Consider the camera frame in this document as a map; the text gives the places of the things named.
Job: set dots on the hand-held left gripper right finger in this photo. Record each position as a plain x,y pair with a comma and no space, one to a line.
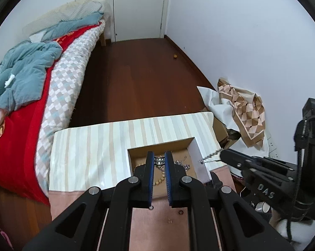
169,177

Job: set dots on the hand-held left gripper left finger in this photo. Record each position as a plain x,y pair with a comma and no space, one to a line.
149,177

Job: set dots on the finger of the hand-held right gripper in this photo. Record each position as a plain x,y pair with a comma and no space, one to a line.
216,181
233,159

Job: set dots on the brown cardboard box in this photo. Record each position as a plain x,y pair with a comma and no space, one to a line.
222,132

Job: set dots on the white cup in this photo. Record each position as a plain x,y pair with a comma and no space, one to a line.
262,207

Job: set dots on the white power strip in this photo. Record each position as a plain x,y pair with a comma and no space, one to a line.
271,146

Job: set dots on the pink table cover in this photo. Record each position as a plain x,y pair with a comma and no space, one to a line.
160,224

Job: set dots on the brown geometric patterned scarf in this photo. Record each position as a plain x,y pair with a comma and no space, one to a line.
246,112

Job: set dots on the white rounded object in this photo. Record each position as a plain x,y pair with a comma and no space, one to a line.
298,231

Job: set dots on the white cloth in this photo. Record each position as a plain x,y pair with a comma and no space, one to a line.
220,102

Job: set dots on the striped cream tablecloth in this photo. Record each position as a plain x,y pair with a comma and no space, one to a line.
94,157

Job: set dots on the checkered bed mattress pad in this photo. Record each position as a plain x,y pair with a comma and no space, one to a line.
66,89

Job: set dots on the bed with red blanket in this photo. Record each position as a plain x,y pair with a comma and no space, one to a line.
16,146

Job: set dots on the wooden bed leg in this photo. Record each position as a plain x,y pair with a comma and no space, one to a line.
103,39

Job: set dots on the blue-grey quilt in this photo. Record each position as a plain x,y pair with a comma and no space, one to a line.
24,73

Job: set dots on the white door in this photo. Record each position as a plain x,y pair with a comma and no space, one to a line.
138,7

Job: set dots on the cream textured blanket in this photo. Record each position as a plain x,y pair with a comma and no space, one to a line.
66,9

